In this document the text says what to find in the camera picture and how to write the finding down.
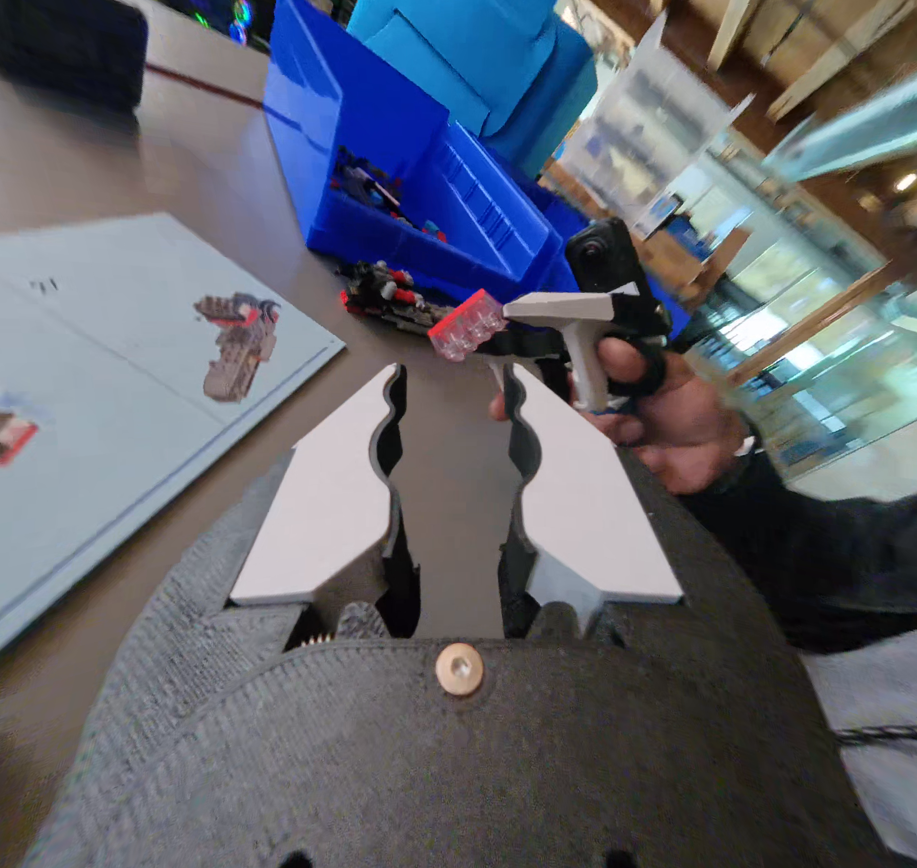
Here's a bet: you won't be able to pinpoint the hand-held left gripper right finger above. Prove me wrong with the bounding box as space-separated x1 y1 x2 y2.
499 364 684 637

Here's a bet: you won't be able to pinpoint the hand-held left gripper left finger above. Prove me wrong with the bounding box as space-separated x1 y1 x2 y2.
229 363 422 636

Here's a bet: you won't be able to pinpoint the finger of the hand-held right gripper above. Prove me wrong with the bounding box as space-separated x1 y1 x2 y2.
487 328 572 392
503 282 640 327

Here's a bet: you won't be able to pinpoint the red and clear brick block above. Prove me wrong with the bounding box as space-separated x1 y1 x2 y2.
427 289 506 362

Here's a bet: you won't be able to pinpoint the dark grey toy brick model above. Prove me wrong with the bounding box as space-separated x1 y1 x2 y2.
338 260 459 339

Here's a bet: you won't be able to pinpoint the pile of mixed toy bricks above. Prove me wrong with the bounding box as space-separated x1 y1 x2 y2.
330 146 448 244

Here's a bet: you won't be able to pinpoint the pale blue instruction booklet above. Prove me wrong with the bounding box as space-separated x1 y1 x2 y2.
0 212 347 650

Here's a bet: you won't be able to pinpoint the large blue plastic bin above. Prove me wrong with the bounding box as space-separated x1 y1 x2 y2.
262 0 574 304

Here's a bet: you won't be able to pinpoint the person's right forearm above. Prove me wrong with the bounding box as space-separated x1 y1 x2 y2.
673 409 917 657

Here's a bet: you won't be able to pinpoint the grey desk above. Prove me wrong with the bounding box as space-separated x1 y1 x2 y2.
0 8 574 711

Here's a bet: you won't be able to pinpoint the person's right hand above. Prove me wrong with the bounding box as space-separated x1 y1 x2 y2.
489 336 753 496

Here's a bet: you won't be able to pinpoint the small blue plastic bin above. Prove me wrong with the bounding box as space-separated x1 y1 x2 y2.
501 166 599 296

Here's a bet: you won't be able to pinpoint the light blue plastic bin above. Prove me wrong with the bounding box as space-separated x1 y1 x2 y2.
347 0 599 181

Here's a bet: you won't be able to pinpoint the person's grey trousers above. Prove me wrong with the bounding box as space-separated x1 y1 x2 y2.
802 639 917 858

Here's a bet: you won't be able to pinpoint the black rectangular box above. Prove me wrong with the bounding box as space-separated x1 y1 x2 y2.
0 0 149 115

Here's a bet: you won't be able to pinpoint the black braided cable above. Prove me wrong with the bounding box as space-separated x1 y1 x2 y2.
834 727 917 749

